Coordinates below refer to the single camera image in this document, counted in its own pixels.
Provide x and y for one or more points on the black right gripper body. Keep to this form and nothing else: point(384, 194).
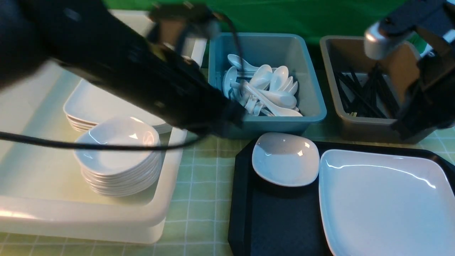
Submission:
point(429, 100)

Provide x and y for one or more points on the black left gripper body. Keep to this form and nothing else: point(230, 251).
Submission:
point(179, 94)

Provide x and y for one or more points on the large white rice plate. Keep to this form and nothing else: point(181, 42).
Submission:
point(385, 205)

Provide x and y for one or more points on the white small bowl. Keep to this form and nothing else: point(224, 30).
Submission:
point(286, 160)

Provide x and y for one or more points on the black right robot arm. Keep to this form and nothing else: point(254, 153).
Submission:
point(431, 20)

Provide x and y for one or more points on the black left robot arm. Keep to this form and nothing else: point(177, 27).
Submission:
point(83, 37)

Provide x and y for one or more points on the pile of black chopsticks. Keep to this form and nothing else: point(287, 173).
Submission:
point(368, 96)

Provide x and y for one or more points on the grey brown plastic bin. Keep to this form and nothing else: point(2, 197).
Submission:
point(343, 52)

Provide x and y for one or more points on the stack of white square plates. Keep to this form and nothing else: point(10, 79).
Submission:
point(90, 104)

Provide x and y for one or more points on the pile of white spoons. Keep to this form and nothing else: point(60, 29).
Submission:
point(261, 90)

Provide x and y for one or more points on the stack of white small bowls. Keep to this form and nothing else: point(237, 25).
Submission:
point(120, 173)

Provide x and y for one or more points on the teal plastic bin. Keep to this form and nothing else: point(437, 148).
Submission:
point(276, 50)

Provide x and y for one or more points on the green backdrop cloth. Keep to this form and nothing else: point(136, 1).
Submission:
point(310, 19)

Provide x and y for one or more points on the green checked tablecloth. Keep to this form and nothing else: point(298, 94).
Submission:
point(198, 217)

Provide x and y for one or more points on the black serving tray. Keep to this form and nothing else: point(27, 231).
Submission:
point(273, 220)

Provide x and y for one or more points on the large white plastic tub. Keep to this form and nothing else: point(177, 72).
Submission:
point(42, 190)

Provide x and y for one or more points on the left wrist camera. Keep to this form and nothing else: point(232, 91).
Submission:
point(174, 23)

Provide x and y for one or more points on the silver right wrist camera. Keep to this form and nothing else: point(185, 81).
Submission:
point(382, 37)

